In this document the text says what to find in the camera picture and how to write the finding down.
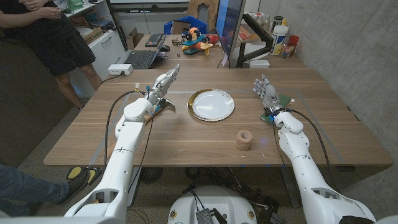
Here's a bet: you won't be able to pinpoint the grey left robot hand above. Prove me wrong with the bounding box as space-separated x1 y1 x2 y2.
143 63 181 106

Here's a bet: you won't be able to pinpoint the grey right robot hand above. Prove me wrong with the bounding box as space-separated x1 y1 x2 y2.
252 73 285 116

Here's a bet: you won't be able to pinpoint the white paper plate gold rim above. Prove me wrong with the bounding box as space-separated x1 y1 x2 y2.
187 88 236 123

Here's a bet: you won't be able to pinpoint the green flat pad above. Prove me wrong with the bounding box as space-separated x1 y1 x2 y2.
259 93 292 125

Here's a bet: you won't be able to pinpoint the black laptop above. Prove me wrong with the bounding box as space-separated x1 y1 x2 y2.
123 33 167 70

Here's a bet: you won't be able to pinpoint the small white box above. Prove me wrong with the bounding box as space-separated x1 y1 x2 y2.
248 59 271 69

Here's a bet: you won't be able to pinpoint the white power strip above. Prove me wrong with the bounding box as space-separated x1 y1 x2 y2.
108 63 134 76

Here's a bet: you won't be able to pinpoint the black keyboard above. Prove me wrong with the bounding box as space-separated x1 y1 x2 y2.
144 32 165 48

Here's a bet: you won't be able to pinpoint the brown cork cylinder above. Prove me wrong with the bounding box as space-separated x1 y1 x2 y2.
234 129 253 152

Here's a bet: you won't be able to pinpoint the open cardboard box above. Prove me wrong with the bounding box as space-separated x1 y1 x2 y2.
126 27 144 50

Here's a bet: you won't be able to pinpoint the white plastic canister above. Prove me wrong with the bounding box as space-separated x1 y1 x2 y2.
269 25 289 57

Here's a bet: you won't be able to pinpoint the colourful toy airplane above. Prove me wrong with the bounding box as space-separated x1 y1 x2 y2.
181 27 215 57

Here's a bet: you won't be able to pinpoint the white shelf cabinet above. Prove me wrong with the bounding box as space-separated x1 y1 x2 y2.
58 0 128 83

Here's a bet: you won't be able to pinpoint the blue plastic bin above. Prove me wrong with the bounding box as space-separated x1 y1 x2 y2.
164 15 208 35

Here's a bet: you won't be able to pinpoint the dark lidded jar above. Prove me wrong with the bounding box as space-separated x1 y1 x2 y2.
272 16 284 32

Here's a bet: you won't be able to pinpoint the computer monitor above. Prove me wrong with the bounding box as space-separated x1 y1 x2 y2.
215 0 246 60

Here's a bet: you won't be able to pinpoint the cardboard box on shelf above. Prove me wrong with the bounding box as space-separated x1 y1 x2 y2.
81 26 103 44

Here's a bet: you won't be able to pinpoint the black floor fan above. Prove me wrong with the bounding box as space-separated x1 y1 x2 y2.
139 167 164 184

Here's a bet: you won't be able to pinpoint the standing person black clothes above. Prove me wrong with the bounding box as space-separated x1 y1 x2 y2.
0 0 103 110

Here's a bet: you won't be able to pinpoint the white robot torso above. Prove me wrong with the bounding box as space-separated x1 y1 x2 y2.
167 185 257 224

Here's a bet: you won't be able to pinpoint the yellow black foot pedal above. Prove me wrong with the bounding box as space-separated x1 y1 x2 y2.
66 166 103 185

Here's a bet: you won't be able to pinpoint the seated person jeans leg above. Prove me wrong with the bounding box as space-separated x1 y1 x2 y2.
0 164 91 217

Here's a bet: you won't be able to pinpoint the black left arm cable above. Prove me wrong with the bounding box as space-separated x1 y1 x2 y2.
103 90 146 172

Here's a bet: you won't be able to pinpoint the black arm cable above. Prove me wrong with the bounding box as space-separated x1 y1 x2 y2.
103 90 146 172
285 108 340 192

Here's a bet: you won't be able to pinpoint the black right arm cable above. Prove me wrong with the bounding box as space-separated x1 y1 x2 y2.
285 108 340 192

